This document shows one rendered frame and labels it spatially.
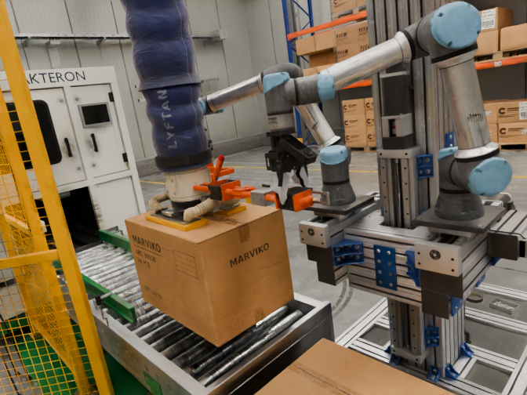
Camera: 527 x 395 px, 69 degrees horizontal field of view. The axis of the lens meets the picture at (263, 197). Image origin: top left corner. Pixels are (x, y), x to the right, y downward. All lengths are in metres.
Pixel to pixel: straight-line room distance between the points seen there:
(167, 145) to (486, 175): 1.05
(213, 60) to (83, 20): 3.78
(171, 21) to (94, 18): 9.49
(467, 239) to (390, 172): 0.40
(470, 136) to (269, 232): 0.75
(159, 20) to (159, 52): 0.10
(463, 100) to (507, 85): 8.31
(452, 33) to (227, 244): 0.92
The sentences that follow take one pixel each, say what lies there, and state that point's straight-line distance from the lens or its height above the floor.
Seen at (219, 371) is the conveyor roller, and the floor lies 0.54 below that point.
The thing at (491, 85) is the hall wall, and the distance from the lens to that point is 9.59.
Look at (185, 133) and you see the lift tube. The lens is 1.49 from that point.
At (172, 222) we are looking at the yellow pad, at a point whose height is 1.10.
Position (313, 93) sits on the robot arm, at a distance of 1.09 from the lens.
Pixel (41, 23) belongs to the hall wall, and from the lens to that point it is 10.53.
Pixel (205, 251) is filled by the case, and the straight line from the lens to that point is 1.32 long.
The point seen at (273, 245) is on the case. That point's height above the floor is 0.95.
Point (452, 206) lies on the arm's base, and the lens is 1.39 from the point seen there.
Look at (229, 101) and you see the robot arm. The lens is 1.71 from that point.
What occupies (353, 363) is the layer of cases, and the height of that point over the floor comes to 0.54.
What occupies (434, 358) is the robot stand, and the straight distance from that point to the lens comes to 1.98.
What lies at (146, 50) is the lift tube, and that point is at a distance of 1.50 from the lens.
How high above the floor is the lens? 1.50
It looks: 14 degrees down
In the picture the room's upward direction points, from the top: 8 degrees counter-clockwise
